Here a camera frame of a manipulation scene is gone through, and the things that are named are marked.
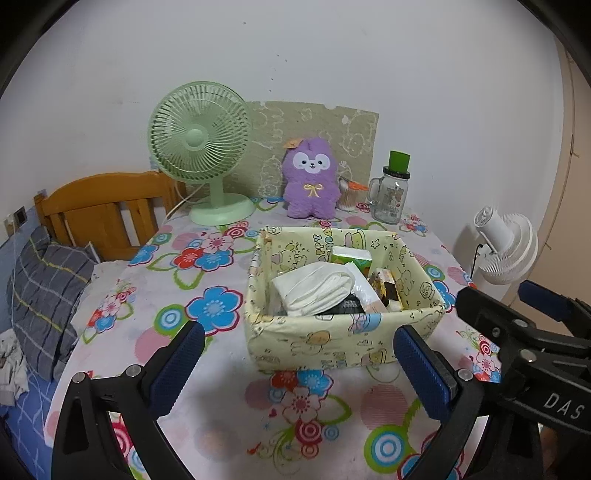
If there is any dark grey drawstring pouch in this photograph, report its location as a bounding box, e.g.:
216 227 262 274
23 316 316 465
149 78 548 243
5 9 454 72
315 294 365 321

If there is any blue grid bedsheet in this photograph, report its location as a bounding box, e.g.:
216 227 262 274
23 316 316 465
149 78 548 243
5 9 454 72
1 208 56 479

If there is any green tissue pack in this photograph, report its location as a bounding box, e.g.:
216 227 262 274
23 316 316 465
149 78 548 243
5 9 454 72
329 246 373 276

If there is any white crumpled cloth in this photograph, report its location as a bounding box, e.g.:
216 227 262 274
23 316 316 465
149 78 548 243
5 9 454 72
0 329 29 407

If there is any glass mug jar green lid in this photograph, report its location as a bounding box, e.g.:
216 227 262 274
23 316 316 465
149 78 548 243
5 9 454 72
367 150 411 225

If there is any wall socket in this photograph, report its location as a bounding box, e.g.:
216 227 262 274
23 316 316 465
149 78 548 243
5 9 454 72
13 207 27 230

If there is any toothpick jar orange lid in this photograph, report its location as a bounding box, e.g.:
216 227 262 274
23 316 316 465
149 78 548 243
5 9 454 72
338 177 368 211

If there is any yellow cartoon fabric basket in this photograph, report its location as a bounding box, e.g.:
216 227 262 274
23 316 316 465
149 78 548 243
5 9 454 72
245 227 445 370

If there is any pink cloth packet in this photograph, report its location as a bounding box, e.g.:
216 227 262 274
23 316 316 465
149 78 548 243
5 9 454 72
345 262 388 314

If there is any grey plaid pillow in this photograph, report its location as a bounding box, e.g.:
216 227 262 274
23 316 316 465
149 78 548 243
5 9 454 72
7 226 96 382

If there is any purple plush toy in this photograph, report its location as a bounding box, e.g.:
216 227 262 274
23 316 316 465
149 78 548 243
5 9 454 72
281 137 341 220

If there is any yellow cartoon paper pack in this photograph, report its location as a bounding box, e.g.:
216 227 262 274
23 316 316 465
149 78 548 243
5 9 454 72
369 268 403 312

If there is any white towel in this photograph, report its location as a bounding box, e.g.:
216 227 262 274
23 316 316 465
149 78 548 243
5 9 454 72
271 262 355 317

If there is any green desk fan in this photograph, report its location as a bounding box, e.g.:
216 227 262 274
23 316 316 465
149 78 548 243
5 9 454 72
147 81 256 226

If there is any white clip fan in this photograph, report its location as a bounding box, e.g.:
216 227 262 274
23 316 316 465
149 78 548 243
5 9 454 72
474 205 539 286

